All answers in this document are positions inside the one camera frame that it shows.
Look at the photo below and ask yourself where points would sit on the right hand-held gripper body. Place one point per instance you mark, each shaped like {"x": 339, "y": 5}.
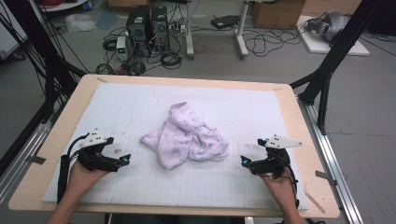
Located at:
{"x": 274, "y": 163}

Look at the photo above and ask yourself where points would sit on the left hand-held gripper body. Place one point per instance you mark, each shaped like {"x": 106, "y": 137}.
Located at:
{"x": 93, "y": 157}

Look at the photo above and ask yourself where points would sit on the pale pink printed towel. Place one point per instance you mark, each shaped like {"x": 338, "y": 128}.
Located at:
{"x": 186, "y": 140}

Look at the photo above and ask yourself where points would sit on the person's left hand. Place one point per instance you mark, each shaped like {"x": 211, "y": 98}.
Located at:
{"x": 79, "y": 179}

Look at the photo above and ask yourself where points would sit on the person's right hand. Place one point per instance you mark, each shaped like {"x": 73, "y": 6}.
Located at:
{"x": 281, "y": 188}

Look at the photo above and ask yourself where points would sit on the white grid mat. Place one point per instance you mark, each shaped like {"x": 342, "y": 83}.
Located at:
{"x": 124, "y": 102}

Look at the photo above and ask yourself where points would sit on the grey tape piece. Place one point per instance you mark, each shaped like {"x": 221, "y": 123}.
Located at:
{"x": 325, "y": 177}

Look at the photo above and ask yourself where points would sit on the white power supply box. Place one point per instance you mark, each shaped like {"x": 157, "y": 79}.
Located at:
{"x": 121, "y": 46}

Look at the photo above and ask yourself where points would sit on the white floor board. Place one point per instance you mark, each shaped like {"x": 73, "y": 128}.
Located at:
{"x": 314, "y": 45}

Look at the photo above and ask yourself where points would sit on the white desk leg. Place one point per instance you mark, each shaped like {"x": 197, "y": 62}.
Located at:
{"x": 241, "y": 31}
{"x": 189, "y": 31}

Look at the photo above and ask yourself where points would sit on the large black computer tower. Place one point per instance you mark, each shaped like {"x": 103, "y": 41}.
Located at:
{"x": 138, "y": 28}

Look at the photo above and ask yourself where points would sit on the blue sheet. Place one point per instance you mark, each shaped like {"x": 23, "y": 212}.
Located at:
{"x": 107, "y": 20}

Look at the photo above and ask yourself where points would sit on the clear plastic bag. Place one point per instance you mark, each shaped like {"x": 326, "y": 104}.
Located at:
{"x": 79, "y": 22}

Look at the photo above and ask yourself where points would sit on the slim black computer tower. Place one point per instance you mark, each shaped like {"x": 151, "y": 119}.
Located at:
{"x": 160, "y": 28}

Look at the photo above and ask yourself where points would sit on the flat black device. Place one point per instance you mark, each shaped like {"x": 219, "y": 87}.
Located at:
{"x": 224, "y": 21}

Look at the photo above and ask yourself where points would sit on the brown cardboard box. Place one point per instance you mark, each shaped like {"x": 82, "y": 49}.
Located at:
{"x": 277, "y": 15}

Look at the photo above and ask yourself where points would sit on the grey headset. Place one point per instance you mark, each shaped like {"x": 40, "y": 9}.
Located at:
{"x": 333, "y": 25}

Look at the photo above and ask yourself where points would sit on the white cabinet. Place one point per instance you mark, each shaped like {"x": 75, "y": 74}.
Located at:
{"x": 9, "y": 40}

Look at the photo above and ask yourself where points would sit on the aluminium rail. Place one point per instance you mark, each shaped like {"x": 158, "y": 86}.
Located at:
{"x": 333, "y": 174}
{"x": 28, "y": 146}

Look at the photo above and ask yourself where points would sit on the black metal frame stand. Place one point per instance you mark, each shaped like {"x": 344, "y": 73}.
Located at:
{"x": 342, "y": 46}
{"x": 46, "y": 56}

